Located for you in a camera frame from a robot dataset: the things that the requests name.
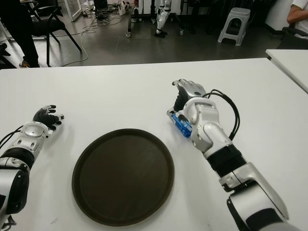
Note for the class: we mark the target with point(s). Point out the left robot hand black silver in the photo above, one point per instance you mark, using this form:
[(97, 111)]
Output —
[(45, 118)]

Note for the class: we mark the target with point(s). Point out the right robot hand black silver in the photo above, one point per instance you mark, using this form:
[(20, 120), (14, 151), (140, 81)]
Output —
[(190, 87)]

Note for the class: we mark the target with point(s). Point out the blue Oreo cookie packet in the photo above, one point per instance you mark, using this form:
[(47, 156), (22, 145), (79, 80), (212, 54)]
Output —
[(183, 127)]

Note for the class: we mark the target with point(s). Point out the left robot arm silver black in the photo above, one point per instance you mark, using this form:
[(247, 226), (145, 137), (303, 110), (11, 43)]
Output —
[(29, 130)]

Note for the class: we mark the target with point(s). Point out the right robot arm silver black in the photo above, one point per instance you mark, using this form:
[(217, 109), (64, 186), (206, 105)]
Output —
[(211, 134)]

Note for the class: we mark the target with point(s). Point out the white humanoid robot leg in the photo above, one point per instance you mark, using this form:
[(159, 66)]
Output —
[(160, 18)]

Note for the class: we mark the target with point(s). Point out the black chair with armrest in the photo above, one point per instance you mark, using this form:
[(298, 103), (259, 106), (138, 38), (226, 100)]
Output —
[(2, 51)]

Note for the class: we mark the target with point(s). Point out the standing person in black trousers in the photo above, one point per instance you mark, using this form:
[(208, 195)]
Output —
[(26, 41)]

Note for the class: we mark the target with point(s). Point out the grey plastic stool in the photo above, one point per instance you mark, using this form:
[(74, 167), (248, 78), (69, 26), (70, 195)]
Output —
[(237, 13)]

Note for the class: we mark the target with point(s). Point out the round dark brown tray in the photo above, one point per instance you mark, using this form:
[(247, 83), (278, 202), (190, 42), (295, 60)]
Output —
[(122, 178)]

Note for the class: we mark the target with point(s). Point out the small white bag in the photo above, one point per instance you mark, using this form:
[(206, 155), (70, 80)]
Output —
[(122, 9)]

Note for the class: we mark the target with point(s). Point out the white framed leaning panel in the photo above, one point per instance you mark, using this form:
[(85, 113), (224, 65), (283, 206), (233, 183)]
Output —
[(76, 16)]

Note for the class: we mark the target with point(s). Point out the white neighbouring table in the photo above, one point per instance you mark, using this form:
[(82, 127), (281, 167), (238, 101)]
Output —
[(293, 62)]

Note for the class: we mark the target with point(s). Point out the black equipment box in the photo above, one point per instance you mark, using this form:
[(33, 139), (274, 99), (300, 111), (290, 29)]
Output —
[(99, 6)]

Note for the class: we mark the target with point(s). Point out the seated person in white shirt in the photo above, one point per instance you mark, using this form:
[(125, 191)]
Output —
[(298, 14)]

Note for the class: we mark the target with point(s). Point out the black wheeled gantry frame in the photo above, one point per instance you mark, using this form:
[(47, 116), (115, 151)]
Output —
[(128, 21)]

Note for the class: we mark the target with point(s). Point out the black metal frame chair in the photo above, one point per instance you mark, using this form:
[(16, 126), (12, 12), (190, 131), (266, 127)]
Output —
[(45, 25)]

